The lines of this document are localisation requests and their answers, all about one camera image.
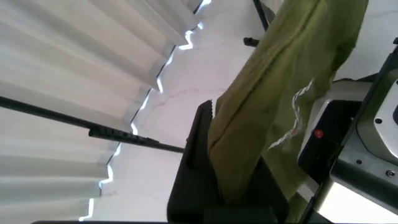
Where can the white curtain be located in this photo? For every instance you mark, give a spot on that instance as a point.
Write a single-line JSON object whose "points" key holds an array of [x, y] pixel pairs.
{"points": [[62, 46]]}

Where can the black clothes rack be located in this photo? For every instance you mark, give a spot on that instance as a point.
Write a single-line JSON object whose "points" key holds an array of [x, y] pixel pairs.
{"points": [[118, 136]]}

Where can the green long-sleeved shirt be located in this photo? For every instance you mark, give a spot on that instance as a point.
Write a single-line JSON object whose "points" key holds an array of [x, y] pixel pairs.
{"points": [[264, 93]]}

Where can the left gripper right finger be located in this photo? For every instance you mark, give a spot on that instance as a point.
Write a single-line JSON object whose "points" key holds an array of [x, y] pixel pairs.
{"points": [[267, 193]]}

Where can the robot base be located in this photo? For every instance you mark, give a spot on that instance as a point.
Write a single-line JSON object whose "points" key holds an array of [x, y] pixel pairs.
{"points": [[367, 149]]}

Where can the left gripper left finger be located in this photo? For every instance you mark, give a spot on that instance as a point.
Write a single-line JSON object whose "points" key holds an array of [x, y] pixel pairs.
{"points": [[192, 180]]}

